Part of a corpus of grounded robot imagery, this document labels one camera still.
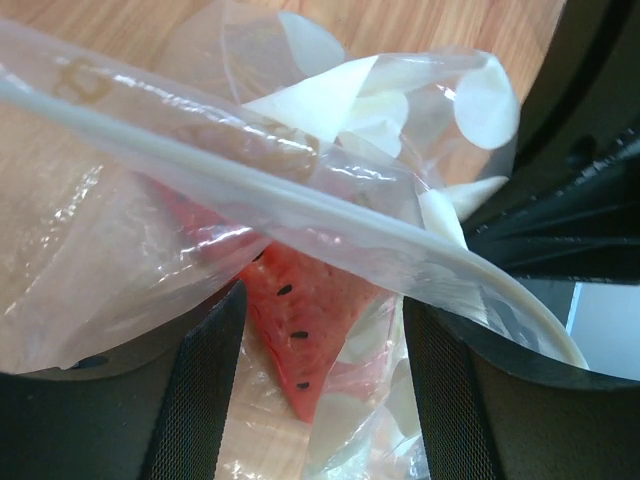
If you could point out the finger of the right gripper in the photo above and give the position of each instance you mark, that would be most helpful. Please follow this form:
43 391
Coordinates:
587 231

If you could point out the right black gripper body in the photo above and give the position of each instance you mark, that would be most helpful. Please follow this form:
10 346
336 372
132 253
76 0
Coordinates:
585 94

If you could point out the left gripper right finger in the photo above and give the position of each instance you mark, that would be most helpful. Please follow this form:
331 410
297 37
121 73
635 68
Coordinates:
491 409

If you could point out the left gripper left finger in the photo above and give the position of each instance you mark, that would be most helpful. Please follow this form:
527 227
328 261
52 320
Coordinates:
154 407

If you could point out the red watermelon slice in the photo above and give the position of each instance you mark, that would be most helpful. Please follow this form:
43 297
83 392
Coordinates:
302 308

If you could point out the polka dot zip bag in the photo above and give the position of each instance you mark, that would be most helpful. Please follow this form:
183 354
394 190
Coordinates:
370 165

